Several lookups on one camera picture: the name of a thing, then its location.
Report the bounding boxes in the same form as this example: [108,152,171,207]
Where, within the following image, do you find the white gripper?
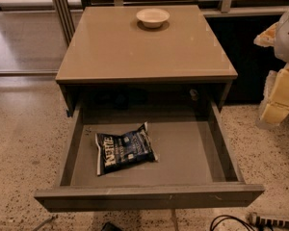
[253,8,289,126]

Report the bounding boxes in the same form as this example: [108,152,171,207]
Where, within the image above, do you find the blue Kettle chip bag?
[94,122,158,176]

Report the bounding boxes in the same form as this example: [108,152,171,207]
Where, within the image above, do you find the open grey top drawer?
[35,101,264,212]

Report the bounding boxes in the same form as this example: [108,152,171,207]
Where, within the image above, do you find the grey cabinet with glossy top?
[56,5,237,113]

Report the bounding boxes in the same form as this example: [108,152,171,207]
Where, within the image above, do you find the white ceramic bowl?
[136,8,170,29]

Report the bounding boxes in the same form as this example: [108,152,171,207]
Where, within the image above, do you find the white power strip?
[249,212,289,229]

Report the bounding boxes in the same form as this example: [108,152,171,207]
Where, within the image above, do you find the black object at bottom edge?
[101,222,122,231]

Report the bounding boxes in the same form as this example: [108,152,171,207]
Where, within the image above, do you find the black cable on floor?
[209,214,256,231]

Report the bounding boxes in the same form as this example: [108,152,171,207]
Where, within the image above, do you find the metal frame post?
[52,0,75,45]

